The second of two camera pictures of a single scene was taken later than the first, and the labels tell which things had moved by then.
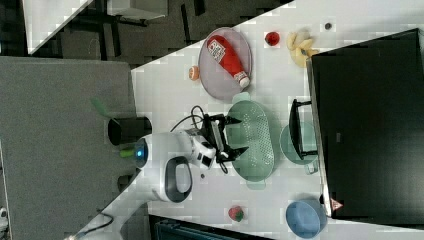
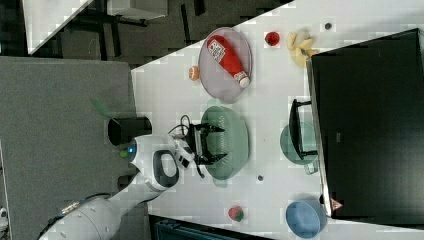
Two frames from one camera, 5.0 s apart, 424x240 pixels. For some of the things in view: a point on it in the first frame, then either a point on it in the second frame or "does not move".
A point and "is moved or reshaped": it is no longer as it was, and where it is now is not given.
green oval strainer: (256, 132) is moved or reshaped
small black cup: (123, 180) does not move
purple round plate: (215, 77) does not move
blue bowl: (306, 218) does not move
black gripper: (213, 133) to (194, 141)
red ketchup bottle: (223, 52) does not move
